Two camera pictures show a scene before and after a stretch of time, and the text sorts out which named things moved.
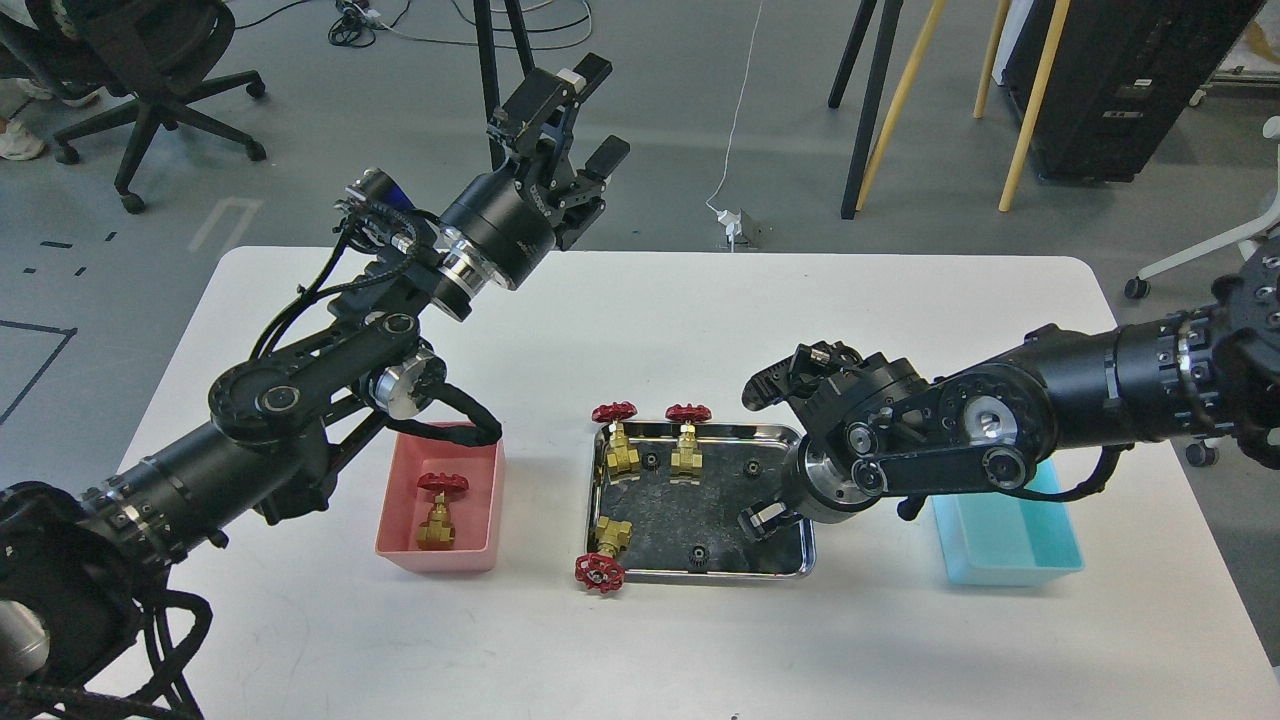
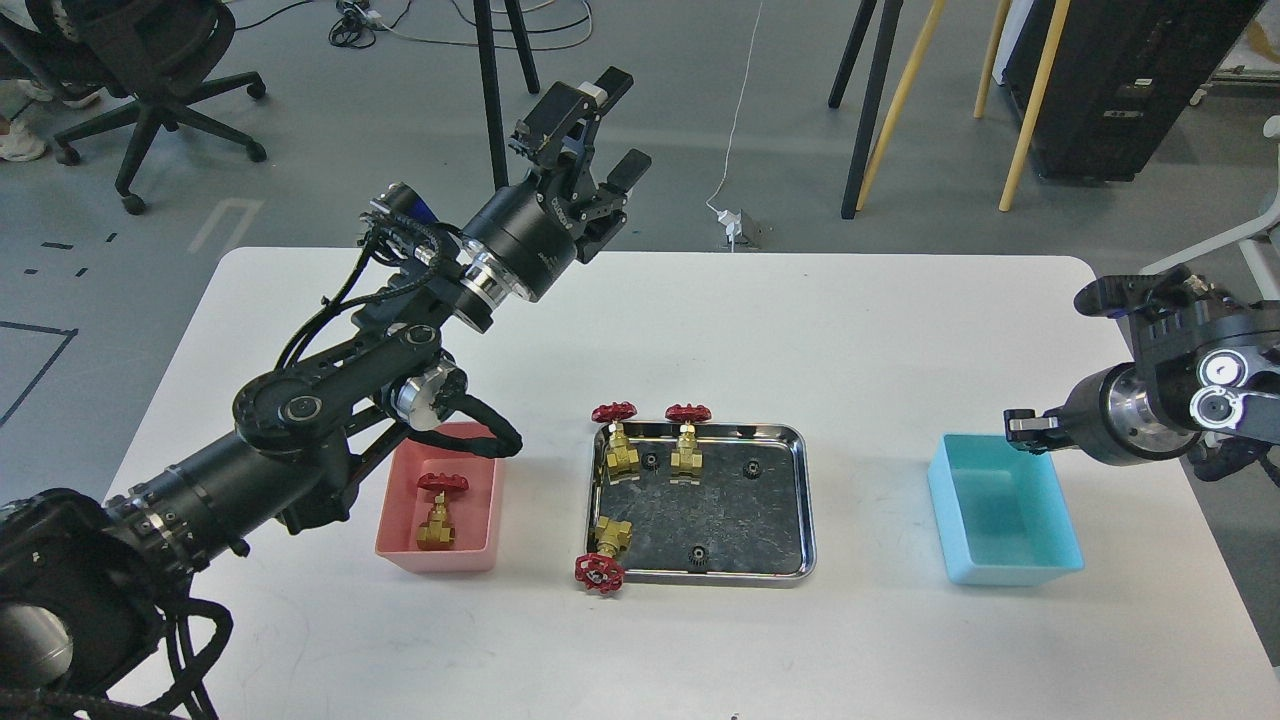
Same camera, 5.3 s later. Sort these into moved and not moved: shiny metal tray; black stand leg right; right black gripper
Moved: right black gripper
Not moved: shiny metal tray; black stand leg right
